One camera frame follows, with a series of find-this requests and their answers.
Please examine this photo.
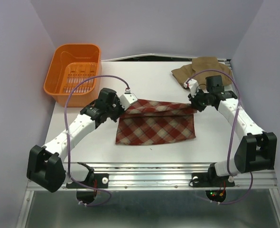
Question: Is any khaki brown skirt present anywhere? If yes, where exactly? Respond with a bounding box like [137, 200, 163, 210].
[171, 56, 233, 91]

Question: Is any white patterned garment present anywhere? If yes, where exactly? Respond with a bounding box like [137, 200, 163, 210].
[115, 99, 197, 146]

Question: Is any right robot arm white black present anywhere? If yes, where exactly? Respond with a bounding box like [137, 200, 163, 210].
[184, 76, 277, 185]

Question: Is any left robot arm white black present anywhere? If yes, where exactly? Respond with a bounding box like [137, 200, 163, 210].
[27, 88, 137, 193]

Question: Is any orange plastic basket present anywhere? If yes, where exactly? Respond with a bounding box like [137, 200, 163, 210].
[44, 44, 102, 107]

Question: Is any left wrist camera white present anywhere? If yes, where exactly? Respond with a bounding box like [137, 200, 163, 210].
[119, 93, 138, 110]

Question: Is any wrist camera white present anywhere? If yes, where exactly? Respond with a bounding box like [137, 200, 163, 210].
[119, 93, 138, 110]
[183, 79, 199, 96]

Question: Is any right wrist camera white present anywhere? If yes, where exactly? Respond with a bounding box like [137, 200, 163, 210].
[183, 79, 199, 96]

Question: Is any aluminium right side rail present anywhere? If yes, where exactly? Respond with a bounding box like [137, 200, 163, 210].
[224, 59, 261, 167]

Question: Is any aluminium front rail frame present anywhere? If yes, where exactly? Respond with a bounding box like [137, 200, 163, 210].
[26, 161, 279, 190]

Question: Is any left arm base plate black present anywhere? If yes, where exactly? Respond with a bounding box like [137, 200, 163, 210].
[66, 173, 109, 189]

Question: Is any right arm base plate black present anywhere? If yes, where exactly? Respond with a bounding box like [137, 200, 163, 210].
[189, 172, 235, 188]

